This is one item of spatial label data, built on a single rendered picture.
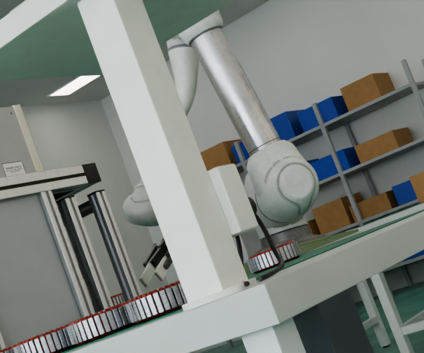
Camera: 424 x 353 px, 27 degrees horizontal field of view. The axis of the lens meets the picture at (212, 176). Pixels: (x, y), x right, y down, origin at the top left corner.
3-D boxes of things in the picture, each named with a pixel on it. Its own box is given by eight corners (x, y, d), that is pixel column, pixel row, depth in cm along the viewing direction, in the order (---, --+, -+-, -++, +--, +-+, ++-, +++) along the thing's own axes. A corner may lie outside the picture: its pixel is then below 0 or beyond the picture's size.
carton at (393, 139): (378, 160, 872) (371, 143, 874) (415, 143, 848) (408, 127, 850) (360, 164, 839) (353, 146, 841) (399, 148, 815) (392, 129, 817)
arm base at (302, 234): (278, 256, 281) (273, 239, 282) (330, 237, 266) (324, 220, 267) (240, 266, 268) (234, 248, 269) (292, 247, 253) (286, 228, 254)
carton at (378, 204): (372, 216, 883) (366, 200, 885) (408, 202, 859) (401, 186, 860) (355, 223, 850) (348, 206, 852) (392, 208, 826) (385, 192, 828)
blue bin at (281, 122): (282, 149, 932) (272, 125, 935) (314, 134, 909) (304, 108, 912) (262, 153, 897) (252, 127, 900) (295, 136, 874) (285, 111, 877)
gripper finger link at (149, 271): (150, 262, 241) (147, 262, 241) (140, 279, 236) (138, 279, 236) (156, 270, 242) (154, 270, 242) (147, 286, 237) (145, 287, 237)
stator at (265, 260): (242, 279, 179) (236, 261, 180) (268, 268, 189) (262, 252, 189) (287, 262, 173) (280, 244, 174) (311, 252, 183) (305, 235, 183)
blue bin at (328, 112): (324, 129, 902) (317, 110, 904) (358, 113, 877) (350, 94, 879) (304, 133, 868) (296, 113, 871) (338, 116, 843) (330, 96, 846)
